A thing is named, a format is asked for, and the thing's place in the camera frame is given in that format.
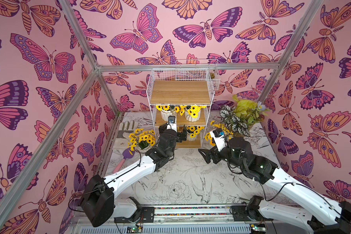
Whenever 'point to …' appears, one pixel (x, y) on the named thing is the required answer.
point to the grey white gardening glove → (125, 130)
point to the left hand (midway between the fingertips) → (177, 123)
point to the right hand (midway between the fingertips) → (207, 143)
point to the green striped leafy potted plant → (240, 118)
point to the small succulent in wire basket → (212, 75)
